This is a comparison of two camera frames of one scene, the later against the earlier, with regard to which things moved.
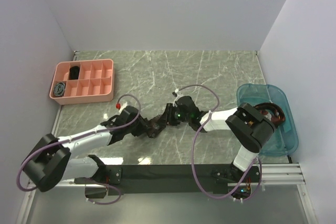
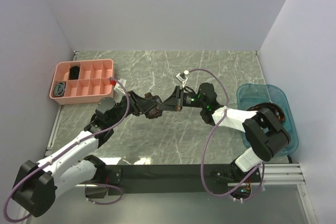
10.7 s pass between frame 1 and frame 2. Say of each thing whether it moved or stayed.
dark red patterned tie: stayed
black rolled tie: stayed
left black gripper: moved
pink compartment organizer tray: stayed
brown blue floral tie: moved
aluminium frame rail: stayed
